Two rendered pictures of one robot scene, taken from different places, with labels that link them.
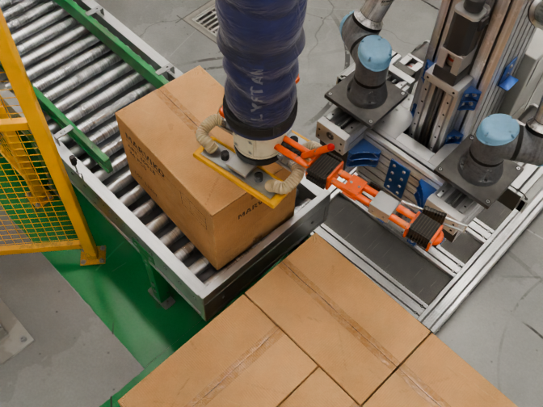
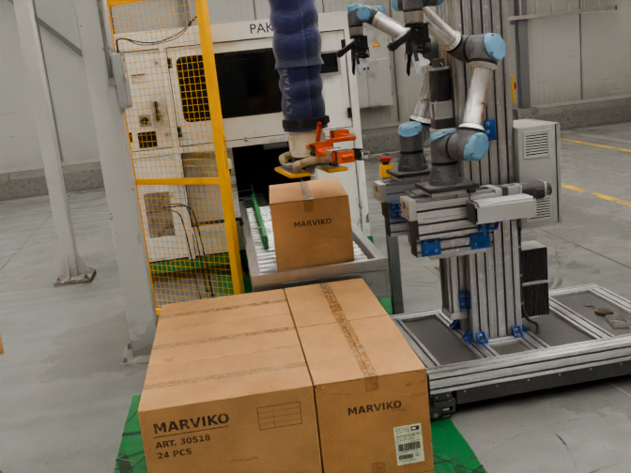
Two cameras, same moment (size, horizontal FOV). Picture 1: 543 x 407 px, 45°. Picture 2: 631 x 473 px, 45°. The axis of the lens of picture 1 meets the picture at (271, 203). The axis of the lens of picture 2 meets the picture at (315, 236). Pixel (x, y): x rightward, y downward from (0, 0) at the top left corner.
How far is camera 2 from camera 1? 3.08 m
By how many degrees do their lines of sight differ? 53
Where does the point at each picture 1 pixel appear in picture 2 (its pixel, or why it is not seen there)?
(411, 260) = (456, 349)
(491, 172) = (440, 171)
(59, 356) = not seen: hidden behind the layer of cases
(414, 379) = (347, 326)
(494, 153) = (436, 148)
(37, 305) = not seen: hidden behind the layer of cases
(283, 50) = (295, 57)
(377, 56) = (406, 126)
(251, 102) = (286, 100)
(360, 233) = (429, 333)
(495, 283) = (549, 407)
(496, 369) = (493, 447)
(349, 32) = not seen: hidden behind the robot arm
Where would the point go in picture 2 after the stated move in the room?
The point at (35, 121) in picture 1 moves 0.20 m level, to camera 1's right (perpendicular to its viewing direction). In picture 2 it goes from (222, 175) to (246, 175)
